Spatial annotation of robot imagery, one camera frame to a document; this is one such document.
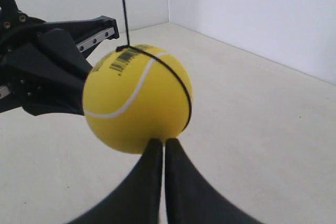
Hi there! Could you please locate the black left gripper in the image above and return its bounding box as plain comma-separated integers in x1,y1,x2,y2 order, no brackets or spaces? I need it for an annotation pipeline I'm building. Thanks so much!
1,0,119,116

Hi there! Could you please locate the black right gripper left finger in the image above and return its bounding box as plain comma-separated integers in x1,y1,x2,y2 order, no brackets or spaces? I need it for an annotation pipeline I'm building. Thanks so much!
70,139,163,223

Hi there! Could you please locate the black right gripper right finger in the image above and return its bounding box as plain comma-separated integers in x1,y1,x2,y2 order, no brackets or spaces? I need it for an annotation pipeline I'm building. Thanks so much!
165,138,260,223

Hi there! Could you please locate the yellow tennis ball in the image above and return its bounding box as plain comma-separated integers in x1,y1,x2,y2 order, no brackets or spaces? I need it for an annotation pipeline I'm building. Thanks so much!
82,44,193,154

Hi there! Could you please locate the black hanging string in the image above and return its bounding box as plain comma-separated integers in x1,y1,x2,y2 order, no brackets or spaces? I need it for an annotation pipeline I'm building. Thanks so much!
118,0,131,49

